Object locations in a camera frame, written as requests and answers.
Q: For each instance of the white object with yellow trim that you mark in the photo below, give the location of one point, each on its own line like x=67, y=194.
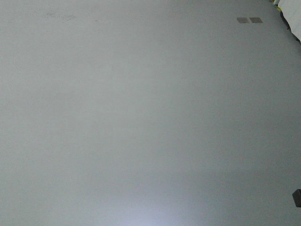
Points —
x=290, y=12

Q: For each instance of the black robot part at edge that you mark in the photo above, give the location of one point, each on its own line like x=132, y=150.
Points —
x=297, y=197

